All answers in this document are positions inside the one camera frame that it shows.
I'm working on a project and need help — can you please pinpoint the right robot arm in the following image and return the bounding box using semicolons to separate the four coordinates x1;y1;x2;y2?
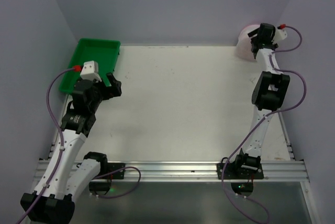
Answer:
227;23;290;179

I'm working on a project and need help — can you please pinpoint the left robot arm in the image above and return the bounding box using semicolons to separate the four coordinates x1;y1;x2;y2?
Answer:
20;73;121;223

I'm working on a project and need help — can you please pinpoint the green plastic tray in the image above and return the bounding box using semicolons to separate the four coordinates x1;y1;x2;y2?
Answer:
69;38;121;86

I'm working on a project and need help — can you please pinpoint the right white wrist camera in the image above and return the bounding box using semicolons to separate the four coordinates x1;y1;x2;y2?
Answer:
272;24;287;44

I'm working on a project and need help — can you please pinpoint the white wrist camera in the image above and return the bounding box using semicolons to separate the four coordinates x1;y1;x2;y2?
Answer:
73;61;102;82
272;24;287;44

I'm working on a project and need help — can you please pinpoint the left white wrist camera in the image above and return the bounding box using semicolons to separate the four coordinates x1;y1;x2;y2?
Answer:
73;61;102;82

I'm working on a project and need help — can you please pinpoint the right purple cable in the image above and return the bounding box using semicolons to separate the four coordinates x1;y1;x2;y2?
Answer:
221;25;308;224

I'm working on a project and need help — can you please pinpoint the purple cable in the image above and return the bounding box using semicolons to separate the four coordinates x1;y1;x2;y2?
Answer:
221;25;308;224
17;67;143;224

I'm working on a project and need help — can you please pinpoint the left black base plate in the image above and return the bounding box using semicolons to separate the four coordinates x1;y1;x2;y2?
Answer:
103;162;126;180

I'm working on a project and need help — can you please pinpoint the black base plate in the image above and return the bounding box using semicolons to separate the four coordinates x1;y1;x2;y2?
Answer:
103;162;126;180
216;155;264;180

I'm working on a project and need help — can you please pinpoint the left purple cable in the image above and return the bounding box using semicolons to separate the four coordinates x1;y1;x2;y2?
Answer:
17;67;143;224

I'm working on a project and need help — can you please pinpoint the aluminium front rail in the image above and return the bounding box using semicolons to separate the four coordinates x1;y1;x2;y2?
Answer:
32;158;311;183

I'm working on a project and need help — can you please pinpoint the aluminium rail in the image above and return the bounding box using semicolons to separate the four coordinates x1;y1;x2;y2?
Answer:
261;113;296;161
32;158;311;183

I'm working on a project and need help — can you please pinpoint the aluminium right side rail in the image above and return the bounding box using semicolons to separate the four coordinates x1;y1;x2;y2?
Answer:
261;113;296;161

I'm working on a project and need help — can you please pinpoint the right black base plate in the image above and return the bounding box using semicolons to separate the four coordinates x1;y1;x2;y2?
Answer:
216;155;264;180

